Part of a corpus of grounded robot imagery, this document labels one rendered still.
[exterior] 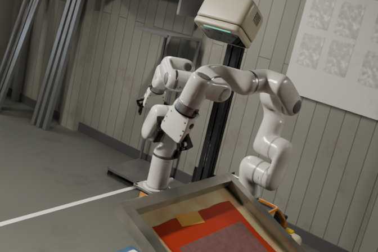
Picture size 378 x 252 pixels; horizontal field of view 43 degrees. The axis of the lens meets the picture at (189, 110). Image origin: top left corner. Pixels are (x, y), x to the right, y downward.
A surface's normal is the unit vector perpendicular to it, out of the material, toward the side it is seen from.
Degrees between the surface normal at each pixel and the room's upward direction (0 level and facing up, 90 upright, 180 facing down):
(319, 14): 90
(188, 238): 22
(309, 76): 90
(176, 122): 91
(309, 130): 90
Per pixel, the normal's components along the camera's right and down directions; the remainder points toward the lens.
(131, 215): 0.49, -0.76
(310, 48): -0.58, 0.06
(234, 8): -0.42, -0.37
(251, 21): 0.79, 0.31
